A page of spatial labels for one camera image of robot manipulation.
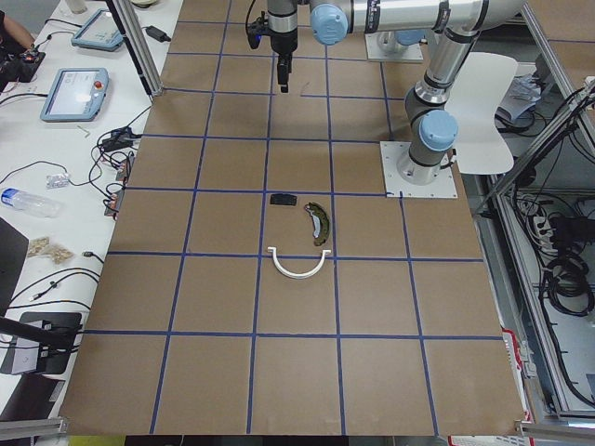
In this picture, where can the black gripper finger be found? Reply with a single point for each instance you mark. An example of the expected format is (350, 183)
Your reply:
(288, 71)
(281, 73)

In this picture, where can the black power adapter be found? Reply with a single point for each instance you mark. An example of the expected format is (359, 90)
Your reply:
(157, 34)

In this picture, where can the black brake pad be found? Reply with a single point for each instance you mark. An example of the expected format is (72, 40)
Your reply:
(284, 199)

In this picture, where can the green brake shoe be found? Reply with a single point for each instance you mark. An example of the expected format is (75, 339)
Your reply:
(320, 221)

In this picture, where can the far teach pendant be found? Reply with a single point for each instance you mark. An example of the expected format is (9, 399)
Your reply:
(99, 32)

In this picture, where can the teach pendant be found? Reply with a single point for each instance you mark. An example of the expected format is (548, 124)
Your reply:
(76, 95)
(99, 32)

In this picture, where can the white plastic chair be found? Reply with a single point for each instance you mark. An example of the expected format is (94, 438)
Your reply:
(476, 93)

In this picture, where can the near teach pendant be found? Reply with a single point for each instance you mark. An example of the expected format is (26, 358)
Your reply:
(76, 95)

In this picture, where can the clear plastic water bottle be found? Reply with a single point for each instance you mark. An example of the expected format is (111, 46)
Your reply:
(31, 204)

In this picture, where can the bag of wooden pieces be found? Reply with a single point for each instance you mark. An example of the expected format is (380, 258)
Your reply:
(43, 247)

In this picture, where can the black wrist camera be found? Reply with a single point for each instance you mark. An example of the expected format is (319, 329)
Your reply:
(256, 30)

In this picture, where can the aluminium frame post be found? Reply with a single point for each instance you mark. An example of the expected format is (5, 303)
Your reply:
(128, 25)

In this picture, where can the white curved plastic bracket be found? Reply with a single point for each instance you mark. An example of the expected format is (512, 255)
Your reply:
(298, 269)

